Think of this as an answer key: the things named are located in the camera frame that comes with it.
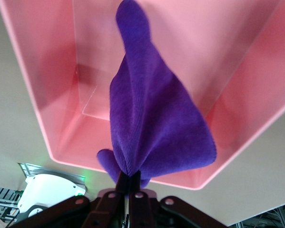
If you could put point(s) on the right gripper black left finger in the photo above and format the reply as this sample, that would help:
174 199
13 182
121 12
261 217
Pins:
104 209

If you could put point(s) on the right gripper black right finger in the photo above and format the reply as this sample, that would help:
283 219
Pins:
142 209

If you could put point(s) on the purple microfibre cloth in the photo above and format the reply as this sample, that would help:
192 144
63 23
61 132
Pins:
151 118

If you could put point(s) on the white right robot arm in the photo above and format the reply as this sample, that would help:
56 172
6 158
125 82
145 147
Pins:
49 190

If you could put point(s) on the pink plastic bin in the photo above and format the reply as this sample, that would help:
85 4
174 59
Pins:
49 71

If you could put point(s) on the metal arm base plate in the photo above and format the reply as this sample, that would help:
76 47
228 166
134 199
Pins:
61 174

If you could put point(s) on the aluminium frame profile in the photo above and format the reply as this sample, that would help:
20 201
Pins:
2 204

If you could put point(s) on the aluminium rack frame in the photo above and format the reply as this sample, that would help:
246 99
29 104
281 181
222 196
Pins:
270 217

